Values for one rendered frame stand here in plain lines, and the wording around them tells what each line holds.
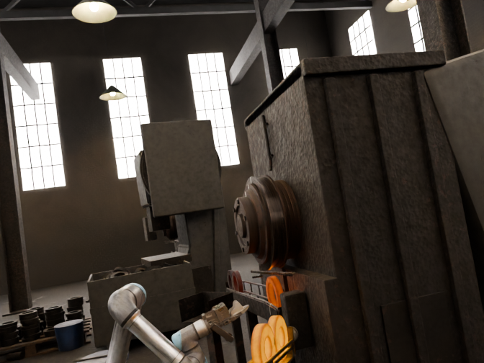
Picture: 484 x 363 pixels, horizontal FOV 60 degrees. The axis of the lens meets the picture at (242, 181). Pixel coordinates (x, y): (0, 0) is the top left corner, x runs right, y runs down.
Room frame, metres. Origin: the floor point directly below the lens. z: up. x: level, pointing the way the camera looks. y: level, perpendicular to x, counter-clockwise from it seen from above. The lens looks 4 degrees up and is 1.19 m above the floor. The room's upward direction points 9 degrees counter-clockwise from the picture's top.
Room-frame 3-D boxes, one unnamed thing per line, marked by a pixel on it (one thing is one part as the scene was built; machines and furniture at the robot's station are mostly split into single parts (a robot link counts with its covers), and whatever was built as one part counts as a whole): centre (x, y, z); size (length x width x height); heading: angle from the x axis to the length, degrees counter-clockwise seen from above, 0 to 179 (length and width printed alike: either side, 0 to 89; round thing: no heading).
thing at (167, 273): (4.61, 1.26, 0.39); 1.03 x 0.83 x 0.79; 108
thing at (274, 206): (2.11, -0.08, 1.11); 0.47 x 0.06 x 0.47; 14
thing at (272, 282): (2.11, -0.08, 0.75); 0.18 x 0.03 x 0.18; 15
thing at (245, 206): (2.09, 0.02, 1.11); 0.28 x 0.06 x 0.28; 14
